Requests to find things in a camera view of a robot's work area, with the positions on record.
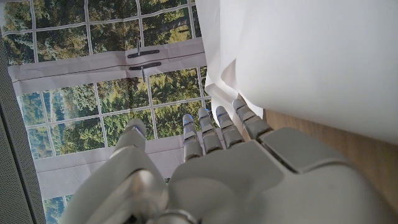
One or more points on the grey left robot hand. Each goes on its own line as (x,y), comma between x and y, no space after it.
(248,186)

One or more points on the white receipt paper strip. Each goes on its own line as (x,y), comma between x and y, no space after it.
(311,62)

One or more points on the printed window forest backdrop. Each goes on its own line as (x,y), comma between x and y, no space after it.
(77,71)

